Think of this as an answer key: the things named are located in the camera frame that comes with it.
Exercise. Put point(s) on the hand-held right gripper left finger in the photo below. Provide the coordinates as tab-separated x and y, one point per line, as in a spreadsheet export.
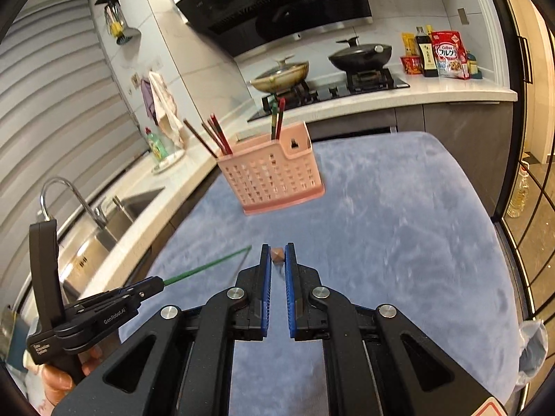
265	277

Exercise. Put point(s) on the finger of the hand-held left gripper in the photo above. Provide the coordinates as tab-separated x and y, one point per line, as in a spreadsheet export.
130	292
108	318

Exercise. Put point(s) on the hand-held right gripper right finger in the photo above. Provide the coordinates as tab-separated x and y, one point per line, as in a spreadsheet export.
291	277

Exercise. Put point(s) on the brown chopstick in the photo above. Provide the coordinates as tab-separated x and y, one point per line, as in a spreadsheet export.
199	137
277	255

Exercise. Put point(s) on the green chopstick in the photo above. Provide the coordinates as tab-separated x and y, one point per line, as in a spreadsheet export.
274	123
208	265

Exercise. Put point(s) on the pink perforated utensil basket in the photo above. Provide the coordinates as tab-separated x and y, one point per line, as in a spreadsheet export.
269	173

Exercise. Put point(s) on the bright red chopstick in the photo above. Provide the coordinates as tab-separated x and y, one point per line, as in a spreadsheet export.
280	119
222	135

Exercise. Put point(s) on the dark red chopstick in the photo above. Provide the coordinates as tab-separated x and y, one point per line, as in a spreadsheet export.
217	134
211	138

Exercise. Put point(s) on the person's left hand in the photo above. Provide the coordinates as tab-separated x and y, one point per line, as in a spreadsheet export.
60	388

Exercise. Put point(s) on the chrome soap dispenser pump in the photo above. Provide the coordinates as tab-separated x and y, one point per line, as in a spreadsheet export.
119	208

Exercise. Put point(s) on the chrome kitchen faucet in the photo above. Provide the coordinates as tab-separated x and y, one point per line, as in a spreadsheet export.
86	201

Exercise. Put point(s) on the stainless steel sink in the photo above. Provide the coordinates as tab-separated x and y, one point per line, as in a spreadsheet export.
130	206

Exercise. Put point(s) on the white plate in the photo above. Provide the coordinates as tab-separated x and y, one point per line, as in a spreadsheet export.
171	162

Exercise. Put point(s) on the green dish soap bottle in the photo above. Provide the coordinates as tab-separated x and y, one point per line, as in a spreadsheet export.
158	147

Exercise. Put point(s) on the white window blinds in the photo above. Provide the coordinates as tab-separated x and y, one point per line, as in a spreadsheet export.
65	117

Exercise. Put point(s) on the white hanging cloth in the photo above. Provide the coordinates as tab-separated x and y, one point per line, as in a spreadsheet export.
167	108

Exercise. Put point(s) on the purple hanging cloth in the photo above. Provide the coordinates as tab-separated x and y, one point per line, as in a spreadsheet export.
148	99

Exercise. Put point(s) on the beige cooking pot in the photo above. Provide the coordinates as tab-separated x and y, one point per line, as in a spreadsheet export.
282	76

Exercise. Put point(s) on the black gas stove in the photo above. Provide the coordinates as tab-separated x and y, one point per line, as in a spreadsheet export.
373	82

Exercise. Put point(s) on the black framed glass door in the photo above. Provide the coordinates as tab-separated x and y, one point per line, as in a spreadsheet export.
498	229

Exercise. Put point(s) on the dark kitchen base cabinets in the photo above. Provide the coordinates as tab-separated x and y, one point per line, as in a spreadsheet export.
455	138

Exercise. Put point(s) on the black wok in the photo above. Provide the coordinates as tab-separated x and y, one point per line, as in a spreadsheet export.
360	56

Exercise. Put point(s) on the speckled stone kitchen counter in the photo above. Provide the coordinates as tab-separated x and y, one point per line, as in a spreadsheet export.
433	91

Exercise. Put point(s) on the red bordered white card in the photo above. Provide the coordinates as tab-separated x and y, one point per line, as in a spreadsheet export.
490	408

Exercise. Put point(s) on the clear cooking oil bottle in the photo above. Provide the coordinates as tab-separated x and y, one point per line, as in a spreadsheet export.
518	199

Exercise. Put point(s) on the red instant noodle cup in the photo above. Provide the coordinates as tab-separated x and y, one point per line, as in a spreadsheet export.
411	65

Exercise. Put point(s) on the clear plastic bag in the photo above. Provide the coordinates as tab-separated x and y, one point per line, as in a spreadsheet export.
532	346

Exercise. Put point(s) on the dark soy sauce bottle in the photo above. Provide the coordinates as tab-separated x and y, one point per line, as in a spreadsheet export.
427	58

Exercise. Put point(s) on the yellow snack packet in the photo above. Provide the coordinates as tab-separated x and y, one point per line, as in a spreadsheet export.
409	45

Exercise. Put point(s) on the red and white cereal bag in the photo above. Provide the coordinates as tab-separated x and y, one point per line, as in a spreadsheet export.
451	58

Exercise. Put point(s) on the black range hood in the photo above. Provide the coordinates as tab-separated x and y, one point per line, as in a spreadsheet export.
282	4

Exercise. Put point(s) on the wall rack with utensils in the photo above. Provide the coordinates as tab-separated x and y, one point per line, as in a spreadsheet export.
117	26

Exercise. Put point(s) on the grey wall outlet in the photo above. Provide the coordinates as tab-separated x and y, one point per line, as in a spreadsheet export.
463	16

